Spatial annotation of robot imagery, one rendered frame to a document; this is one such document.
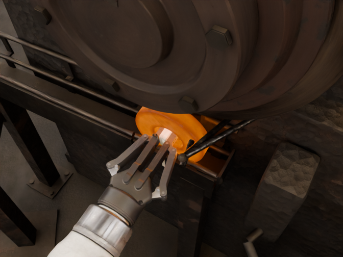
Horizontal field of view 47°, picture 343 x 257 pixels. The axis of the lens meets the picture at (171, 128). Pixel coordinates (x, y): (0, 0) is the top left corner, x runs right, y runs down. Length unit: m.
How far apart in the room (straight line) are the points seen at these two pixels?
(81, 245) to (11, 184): 1.05
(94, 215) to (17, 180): 1.04
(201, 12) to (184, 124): 0.37
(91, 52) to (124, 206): 0.27
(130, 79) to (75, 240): 0.28
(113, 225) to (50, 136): 1.12
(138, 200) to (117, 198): 0.04
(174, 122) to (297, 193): 0.24
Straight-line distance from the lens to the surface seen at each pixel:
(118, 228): 0.66
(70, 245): 0.66
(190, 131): 0.72
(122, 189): 0.71
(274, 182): 0.70
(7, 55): 1.12
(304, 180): 0.71
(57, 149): 1.70
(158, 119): 0.74
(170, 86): 0.48
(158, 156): 0.73
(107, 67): 0.53
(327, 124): 0.69
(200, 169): 0.78
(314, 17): 0.41
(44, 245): 1.53
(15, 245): 1.56
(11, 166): 1.72
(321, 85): 0.49
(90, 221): 0.66
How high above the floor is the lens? 1.40
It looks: 56 degrees down
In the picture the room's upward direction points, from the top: straight up
